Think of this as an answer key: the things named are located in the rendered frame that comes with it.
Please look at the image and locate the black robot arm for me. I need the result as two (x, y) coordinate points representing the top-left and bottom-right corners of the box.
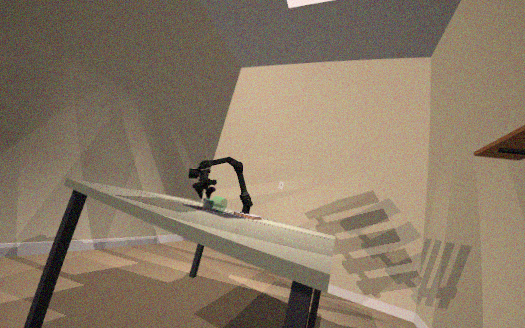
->
(189, 157), (253, 214)

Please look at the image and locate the dark grey flat mat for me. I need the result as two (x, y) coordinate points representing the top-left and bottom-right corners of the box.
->
(188, 206), (248, 219)

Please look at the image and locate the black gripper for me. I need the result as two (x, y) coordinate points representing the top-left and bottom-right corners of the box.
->
(193, 177), (215, 199)

